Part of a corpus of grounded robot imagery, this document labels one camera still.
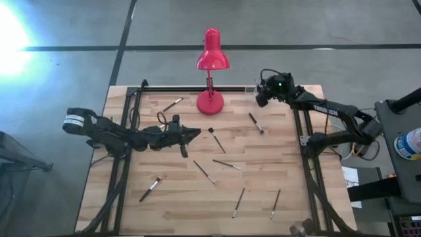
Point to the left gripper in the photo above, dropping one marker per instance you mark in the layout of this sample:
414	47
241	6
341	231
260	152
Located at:
164	141

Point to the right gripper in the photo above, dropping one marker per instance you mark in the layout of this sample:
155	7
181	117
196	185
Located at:
279	87

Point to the black fan makeup brush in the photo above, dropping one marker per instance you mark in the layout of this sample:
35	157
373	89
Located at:
217	141

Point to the dark round-head makeup brush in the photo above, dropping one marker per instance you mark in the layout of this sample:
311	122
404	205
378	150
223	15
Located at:
204	172

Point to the large fluffy-head makeup brush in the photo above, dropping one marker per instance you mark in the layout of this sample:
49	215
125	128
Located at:
256	123

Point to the thick tan-head makeup brush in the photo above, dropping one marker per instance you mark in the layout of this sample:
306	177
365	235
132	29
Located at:
149	190

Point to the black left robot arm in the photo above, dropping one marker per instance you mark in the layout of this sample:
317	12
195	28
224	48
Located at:
105	130

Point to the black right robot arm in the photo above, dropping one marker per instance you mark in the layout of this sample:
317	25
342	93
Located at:
329	110

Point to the clear acrylic brush holder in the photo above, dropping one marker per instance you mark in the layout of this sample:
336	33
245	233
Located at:
250	89

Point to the red desk lamp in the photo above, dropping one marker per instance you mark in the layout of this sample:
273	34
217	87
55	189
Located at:
210	103

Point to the white paper sheet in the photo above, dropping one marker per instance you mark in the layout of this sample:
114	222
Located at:
350	177

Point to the black pole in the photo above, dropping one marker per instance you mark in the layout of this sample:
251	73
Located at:
406	100

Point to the black shelf bar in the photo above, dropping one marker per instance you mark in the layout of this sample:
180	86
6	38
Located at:
375	189

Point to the white blue wipes canister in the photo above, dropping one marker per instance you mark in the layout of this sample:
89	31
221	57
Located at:
409	145

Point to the dark metal stand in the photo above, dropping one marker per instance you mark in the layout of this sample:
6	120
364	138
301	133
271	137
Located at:
47	167

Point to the grey side cart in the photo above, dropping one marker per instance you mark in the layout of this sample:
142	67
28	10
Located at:
404	171

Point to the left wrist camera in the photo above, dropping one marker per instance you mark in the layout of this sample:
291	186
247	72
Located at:
172	131

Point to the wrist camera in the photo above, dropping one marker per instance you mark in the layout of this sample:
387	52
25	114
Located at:
172	131
261	100

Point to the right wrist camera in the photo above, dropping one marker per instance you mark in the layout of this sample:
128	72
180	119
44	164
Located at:
261	100

